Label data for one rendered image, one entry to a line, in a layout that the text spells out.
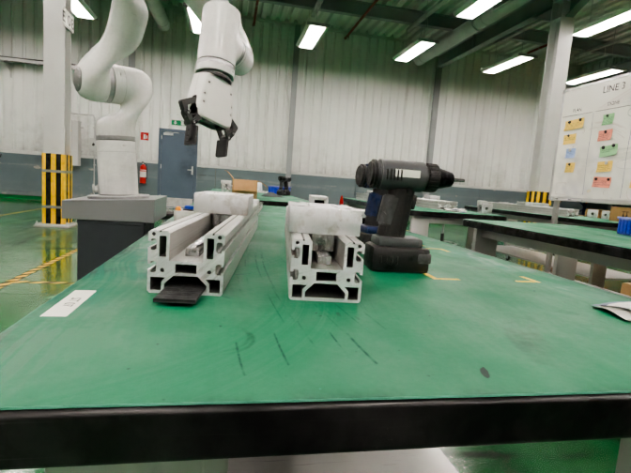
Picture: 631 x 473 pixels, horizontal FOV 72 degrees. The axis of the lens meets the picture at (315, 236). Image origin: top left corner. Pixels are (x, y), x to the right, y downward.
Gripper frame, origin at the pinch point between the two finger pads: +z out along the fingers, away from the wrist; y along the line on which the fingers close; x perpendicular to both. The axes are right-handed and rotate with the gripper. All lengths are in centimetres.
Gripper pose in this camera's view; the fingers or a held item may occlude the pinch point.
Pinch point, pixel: (207, 146)
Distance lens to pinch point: 100.1
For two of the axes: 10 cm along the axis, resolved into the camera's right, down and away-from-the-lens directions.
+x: 8.5, 0.3, -5.2
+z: -0.9, 9.9, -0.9
